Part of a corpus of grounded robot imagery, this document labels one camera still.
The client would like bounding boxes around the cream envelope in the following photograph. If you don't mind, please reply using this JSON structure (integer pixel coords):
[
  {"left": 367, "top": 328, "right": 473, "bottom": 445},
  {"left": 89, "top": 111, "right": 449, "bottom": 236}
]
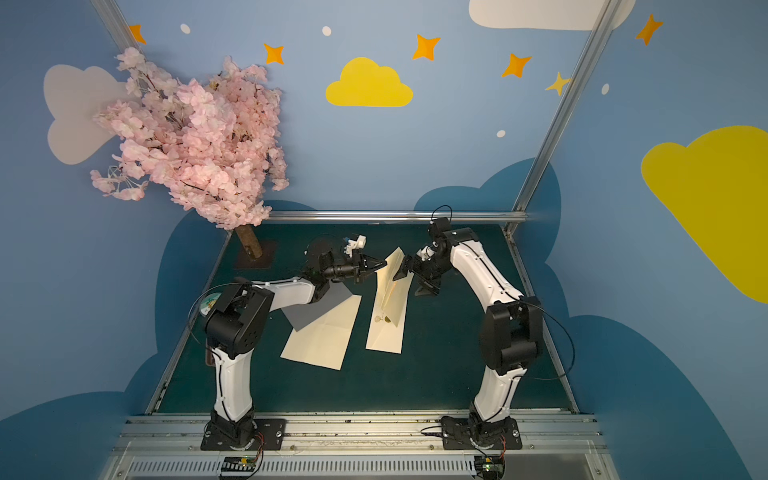
[{"left": 373, "top": 246, "right": 415, "bottom": 330}]

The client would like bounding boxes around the grey envelope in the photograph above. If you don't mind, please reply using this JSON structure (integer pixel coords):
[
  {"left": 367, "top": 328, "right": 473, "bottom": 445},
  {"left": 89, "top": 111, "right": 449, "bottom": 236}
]
[{"left": 282, "top": 283, "right": 352, "bottom": 331}]

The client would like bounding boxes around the cream paper sheet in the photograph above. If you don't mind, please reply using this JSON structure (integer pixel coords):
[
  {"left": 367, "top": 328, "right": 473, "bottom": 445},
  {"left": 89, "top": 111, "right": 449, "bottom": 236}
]
[{"left": 281, "top": 295, "right": 361, "bottom": 371}]

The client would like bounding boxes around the white envelope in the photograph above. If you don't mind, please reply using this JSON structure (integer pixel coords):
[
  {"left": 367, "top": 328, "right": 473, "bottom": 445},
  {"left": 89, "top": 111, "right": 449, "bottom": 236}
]
[{"left": 366, "top": 291, "right": 407, "bottom": 354}]

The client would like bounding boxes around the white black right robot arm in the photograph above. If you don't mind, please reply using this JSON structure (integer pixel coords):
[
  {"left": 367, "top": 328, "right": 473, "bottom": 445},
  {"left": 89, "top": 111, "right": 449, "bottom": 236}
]
[{"left": 394, "top": 218, "right": 546, "bottom": 450}]

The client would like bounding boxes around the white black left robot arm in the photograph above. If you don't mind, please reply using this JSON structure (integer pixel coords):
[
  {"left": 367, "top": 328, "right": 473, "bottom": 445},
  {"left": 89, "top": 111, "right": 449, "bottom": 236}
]
[{"left": 201, "top": 235, "right": 387, "bottom": 451}]

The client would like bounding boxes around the brown artificial tree trunk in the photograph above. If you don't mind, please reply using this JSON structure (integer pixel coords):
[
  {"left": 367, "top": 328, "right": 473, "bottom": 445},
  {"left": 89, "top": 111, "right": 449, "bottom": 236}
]
[{"left": 234, "top": 225, "right": 263, "bottom": 261}]

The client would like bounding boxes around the green label plastic jar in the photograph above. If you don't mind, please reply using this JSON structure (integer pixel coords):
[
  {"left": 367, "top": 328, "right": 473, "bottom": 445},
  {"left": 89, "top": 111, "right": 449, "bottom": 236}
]
[{"left": 199, "top": 293, "right": 220, "bottom": 317}]

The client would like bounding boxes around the pink cherry blossom tree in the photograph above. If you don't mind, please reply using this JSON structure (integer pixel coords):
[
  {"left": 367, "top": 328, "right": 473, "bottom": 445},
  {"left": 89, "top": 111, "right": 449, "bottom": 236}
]
[{"left": 90, "top": 47, "right": 289, "bottom": 231}]

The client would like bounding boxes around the right green circuit board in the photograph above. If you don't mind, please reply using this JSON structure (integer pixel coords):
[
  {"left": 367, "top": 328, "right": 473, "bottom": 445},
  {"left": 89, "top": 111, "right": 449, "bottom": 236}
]
[{"left": 473, "top": 456, "right": 506, "bottom": 480}]

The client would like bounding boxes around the green circuit board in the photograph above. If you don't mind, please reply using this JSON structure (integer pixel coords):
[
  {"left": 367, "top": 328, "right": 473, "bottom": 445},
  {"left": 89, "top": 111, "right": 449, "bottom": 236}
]
[
  {"left": 218, "top": 457, "right": 263, "bottom": 479},
  {"left": 473, "top": 456, "right": 506, "bottom": 480}
]

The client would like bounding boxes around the left green circuit board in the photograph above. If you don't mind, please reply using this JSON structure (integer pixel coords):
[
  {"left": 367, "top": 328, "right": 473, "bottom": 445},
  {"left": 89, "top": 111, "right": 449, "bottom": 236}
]
[{"left": 218, "top": 457, "right": 263, "bottom": 479}]

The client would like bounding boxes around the aluminium back frame rail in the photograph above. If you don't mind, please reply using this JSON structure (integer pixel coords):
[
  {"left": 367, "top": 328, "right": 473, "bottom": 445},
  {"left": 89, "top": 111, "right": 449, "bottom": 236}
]
[{"left": 265, "top": 209, "right": 527, "bottom": 224}]

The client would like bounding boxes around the dark metal tree base plate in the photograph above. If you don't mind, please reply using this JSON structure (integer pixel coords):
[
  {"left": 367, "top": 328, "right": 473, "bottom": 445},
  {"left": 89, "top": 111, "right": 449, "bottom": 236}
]
[{"left": 233, "top": 239, "right": 279, "bottom": 271}]

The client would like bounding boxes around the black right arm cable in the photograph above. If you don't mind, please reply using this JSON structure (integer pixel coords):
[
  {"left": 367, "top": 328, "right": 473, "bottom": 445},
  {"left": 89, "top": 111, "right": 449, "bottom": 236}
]
[{"left": 533, "top": 302, "right": 576, "bottom": 380}]

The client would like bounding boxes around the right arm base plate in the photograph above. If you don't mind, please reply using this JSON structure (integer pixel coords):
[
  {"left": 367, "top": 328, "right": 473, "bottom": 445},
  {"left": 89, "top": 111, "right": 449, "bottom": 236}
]
[{"left": 439, "top": 415, "right": 523, "bottom": 451}]

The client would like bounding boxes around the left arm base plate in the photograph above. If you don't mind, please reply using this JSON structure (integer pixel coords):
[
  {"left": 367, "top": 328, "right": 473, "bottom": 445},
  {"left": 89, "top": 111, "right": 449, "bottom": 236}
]
[{"left": 200, "top": 416, "right": 287, "bottom": 451}]

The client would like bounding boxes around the aluminium front rail platform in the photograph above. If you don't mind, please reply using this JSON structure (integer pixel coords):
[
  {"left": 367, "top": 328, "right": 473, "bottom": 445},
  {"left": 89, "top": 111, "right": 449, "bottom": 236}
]
[{"left": 101, "top": 409, "right": 619, "bottom": 479}]

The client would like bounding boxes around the aluminium right corner post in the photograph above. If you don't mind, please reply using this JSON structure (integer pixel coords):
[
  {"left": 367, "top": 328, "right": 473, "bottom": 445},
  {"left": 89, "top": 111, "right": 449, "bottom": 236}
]
[{"left": 504, "top": 0, "right": 634, "bottom": 241}]

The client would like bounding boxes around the aluminium corner post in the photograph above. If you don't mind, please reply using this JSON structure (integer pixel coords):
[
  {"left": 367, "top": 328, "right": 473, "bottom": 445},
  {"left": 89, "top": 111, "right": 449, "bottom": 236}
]
[
  {"left": 90, "top": 0, "right": 140, "bottom": 52},
  {"left": 504, "top": 0, "right": 634, "bottom": 241}
]

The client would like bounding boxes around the aluminium left corner post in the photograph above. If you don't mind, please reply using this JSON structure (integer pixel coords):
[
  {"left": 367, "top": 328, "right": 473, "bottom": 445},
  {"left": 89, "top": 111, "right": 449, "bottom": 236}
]
[{"left": 90, "top": 0, "right": 140, "bottom": 52}]

